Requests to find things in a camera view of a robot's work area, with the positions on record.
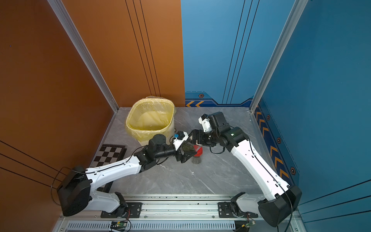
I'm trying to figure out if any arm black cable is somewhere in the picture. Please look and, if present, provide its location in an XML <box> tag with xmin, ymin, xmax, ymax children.
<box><xmin>209</xmin><ymin>144</ymin><xmax>293</xmax><ymax>232</ymax></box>
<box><xmin>50</xmin><ymin>144</ymin><xmax>146</xmax><ymax>206</ymax></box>

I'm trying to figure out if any cream waste basket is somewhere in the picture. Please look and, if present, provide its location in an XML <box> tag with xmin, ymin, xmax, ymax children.
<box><xmin>126</xmin><ymin>98</ymin><xmax>176</xmax><ymax>143</ymax></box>

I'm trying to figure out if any green circuit board right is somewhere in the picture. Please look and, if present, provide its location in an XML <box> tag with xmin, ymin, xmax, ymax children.
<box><xmin>241</xmin><ymin>220</ymin><xmax>256</xmax><ymax>230</ymax></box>

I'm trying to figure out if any aluminium corner post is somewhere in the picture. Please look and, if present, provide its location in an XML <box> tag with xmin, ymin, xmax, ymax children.
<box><xmin>48</xmin><ymin>0</ymin><xmax>119</xmax><ymax>114</ymax></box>
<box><xmin>249</xmin><ymin>0</ymin><xmax>308</xmax><ymax>114</ymax></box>

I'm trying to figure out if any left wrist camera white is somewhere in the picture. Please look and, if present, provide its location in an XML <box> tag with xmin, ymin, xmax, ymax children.
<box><xmin>173</xmin><ymin>131</ymin><xmax>189</xmax><ymax>151</ymax></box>

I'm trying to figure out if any beige jar lid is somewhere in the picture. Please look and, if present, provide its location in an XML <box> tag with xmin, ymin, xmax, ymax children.
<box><xmin>188</xmin><ymin>132</ymin><xmax>202</xmax><ymax>146</ymax></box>

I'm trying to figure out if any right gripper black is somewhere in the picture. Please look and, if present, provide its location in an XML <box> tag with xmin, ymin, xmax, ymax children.
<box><xmin>186</xmin><ymin>129</ymin><xmax>221</xmax><ymax>146</ymax></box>

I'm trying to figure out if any aluminium corner post left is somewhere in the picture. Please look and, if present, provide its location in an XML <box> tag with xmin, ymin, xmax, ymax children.
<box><xmin>48</xmin><ymin>0</ymin><xmax>119</xmax><ymax>114</ymax></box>

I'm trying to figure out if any green circuit board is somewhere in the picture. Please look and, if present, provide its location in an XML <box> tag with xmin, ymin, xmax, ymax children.
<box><xmin>241</xmin><ymin>220</ymin><xmax>256</xmax><ymax>230</ymax></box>
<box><xmin>110</xmin><ymin>221</ymin><xmax>128</xmax><ymax>232</ymax></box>

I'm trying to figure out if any green circuit board left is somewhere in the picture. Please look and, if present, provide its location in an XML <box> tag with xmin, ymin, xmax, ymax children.
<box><xmin>110</xmin><ymin>221</ymin><xmax>128</xmax><ymax>232</ymax></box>

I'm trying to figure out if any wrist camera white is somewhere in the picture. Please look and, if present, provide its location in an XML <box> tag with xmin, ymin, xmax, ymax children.
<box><xmin>199</xmin><ymin>114</ymin><xmax>215</xmax><ymax>132</ymax></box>
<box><xmin>173</xmin><ymin>131</ymin><xmax>189</xmax><ymax>151</ymax></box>

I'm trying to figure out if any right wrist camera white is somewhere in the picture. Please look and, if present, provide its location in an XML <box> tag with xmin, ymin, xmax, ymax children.
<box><xmin>199</xmin><ymin>114</ymin><xmax>215</xmax><ymax>132</ymax></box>

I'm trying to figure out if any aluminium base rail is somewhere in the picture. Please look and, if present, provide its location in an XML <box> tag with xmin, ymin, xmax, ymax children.
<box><xmin>52</xmin><ymin>193</ymin><xmax>305</xmax><ymax>232</ymax></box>

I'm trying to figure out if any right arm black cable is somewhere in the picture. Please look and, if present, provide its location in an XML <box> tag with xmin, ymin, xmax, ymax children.
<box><xmin>209</xmin><ymin>144</ymin><xmax>293</xmax><ymax>232</ymax></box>

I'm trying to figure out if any aluminium corner post right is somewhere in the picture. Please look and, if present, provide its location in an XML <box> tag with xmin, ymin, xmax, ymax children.
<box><xmin>249</xmin><ymin>0</ymin><xmax>308</xmax><ymax>114</ymax></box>

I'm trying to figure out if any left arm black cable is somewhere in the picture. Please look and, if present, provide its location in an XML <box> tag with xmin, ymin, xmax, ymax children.
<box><xmin>50</xmin><ymin>144</ymin><xmax>146</xmax><ymax>206</ymax></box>

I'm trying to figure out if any glass jar red lid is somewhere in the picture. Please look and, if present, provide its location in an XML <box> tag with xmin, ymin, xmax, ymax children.
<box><xmin>191</xmin><ymin>145</ymin><xmax>203</xmax><ymax>164</ymax></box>

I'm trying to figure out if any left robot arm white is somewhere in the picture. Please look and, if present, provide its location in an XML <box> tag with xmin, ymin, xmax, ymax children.
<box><xmin>57</xmin><ymin>134</ymin><xmax>197</xmax><ymax>218</ymax></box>

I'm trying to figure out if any black white checkerboard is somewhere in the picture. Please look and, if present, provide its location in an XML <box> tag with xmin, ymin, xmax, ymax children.
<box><xmin>92</xmin><ymin>144</ymin><xmax>128</xmax><ymax>193</ymax></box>

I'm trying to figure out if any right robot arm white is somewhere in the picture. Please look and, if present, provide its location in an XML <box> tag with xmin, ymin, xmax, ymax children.
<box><xmin>190</xmin><ymin>127</ymin><xmax>302</xmax><ymax>227</ymax></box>

